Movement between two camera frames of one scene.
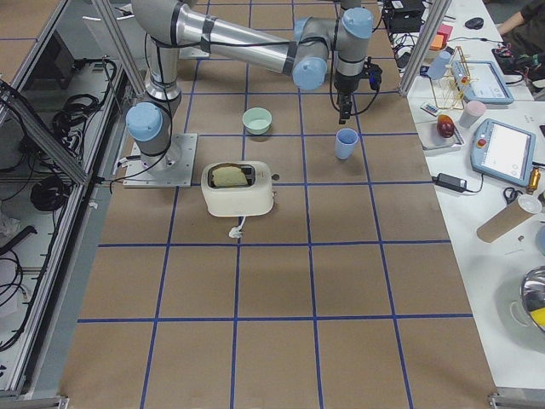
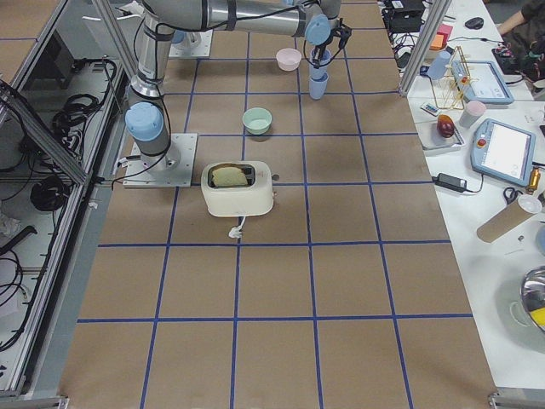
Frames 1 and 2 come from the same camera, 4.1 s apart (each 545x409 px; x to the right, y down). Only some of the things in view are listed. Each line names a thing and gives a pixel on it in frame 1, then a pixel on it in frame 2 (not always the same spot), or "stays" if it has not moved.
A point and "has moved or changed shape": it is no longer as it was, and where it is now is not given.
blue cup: [346, 140] has moved or changed shape
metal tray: [430, 138] stays
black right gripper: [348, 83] to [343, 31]
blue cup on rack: [437, 69] stays
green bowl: [257, 121] stays
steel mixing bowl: [532, 291] stays
